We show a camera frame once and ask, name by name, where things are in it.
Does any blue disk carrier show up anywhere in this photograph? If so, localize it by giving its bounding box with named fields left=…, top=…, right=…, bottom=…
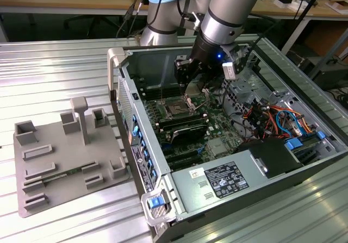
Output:
left=284, top=138, right=304, bottom=152

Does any black office chair base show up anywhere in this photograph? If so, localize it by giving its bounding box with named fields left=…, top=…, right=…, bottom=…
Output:
left=64, top=14, right=115, bottom=37

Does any black expansion slot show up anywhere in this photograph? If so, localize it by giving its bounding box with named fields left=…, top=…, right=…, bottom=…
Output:
left=163, top=147, right=201, bottom=163
left=166, top=155, right=204, bottom=172

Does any grey power supply unit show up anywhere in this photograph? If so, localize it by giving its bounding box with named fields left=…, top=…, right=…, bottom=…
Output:
left=171, top=139, right=305, bottom=214

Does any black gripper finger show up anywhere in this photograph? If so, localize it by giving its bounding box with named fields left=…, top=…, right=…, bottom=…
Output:
left=175, top=58, right=196, bottom=94

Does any white small box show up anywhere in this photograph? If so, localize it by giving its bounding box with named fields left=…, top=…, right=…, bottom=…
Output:
left=274, top=0, right=303, bottom=11

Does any black RAM slot bank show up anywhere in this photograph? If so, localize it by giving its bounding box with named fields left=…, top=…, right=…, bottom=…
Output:
left=156, top=111, right=209, bottom=132
left=135, top=81, right=184, bottom=101

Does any black plastic shroud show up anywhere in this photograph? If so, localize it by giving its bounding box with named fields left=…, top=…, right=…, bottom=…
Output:
left=235, top=139, right=305, bottom=179

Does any black box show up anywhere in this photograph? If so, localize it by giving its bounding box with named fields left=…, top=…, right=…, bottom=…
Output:
left=309, top=63, right=348, bottom=91

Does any silver drive cage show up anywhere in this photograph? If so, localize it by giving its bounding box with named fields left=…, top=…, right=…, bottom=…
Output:
left=220, top=68, right=272, bottom=119

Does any brown cardboard box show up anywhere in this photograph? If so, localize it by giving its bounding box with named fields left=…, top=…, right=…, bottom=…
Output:
left=306, top=22, right=348, bottom=62

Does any CPU socket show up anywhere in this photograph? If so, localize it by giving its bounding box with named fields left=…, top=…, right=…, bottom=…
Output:
left=159, top=96, right=196, bottom=120

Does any green motherboard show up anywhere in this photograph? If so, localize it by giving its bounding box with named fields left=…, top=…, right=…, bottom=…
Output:
left=141, top=82, right=245, bottom=173

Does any blue wire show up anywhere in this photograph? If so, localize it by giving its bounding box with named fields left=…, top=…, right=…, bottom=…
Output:
left=275, top=109, right=299, bottom=139

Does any metal socket cover frame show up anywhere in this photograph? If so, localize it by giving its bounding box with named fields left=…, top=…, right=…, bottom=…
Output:
left=186, top=80, right=207, bottom=111

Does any black expansion card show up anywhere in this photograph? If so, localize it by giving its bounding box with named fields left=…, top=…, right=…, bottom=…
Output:
left=170, top=123, right=208, bottom=146

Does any black cable with connector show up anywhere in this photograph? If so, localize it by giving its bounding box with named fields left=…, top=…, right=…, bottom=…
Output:
left=115, top=0, right=149, bottom=39

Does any open grey PC case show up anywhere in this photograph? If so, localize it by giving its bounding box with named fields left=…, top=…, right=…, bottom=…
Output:
left=107, top=43, right=348, bottom=243

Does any silver chipset heatsink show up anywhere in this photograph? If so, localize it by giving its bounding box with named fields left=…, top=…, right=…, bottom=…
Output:
left=206, top=139, right=232, bottom=157

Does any grey parts rack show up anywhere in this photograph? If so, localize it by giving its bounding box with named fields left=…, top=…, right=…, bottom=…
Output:
left=13, top=96, right=130, bottom=218

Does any cardboard piece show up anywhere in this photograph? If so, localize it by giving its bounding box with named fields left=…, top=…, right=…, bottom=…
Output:
left=325, top=0, right=348, bottom=15

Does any orange red wire bundle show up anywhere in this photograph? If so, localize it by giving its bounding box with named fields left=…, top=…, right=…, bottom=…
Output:
left=243, top=104, right=319, bottom=141

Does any blue case latch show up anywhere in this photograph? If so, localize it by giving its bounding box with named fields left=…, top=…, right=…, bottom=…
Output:
left=147, top=196, right=161, bottom=209

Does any green RAM stick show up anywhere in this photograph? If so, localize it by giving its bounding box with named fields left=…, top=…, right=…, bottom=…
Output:
left=43, top=166, right=82, bottom=183

